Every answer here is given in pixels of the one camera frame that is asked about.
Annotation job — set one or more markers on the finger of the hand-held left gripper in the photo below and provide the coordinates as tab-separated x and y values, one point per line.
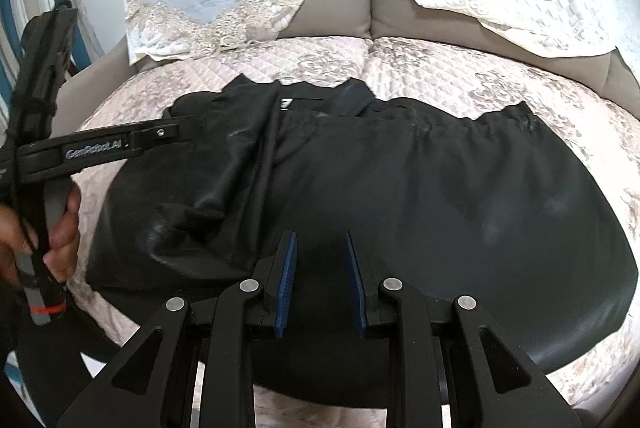
155	135

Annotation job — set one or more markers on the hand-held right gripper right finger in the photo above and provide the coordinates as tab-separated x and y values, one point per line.
356	288

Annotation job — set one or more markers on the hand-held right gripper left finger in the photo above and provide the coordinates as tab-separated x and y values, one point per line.
286	283

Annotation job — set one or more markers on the black jacket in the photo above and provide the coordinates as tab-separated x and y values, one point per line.
425	188

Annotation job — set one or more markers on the person's left hand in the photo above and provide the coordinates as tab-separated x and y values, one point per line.
65	238

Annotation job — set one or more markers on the black metal stand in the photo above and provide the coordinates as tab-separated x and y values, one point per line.
45	57

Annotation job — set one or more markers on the blue striped curtain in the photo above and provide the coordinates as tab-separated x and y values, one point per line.
12	15

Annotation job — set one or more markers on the grey sofa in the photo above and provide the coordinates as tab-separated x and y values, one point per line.
340	12

